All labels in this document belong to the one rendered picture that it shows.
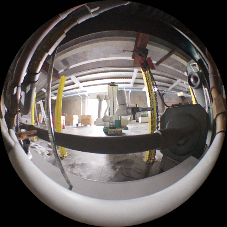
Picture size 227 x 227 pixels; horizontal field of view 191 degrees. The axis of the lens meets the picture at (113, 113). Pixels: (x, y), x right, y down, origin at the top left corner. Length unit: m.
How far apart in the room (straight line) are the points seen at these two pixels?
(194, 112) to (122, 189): 0.56
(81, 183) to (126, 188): 0.12
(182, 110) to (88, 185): 0.64
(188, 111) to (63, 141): 0.64
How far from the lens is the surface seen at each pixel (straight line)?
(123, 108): 0.68
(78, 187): 0.23
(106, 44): 1.21
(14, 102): 0.17
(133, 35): 1.39
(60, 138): 0.16
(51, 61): 0.18
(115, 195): 0.20
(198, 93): 1.50
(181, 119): 0.58
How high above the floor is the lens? 0.78
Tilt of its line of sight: 3 degrees up
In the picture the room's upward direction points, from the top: 2 degrees counter-clockwise
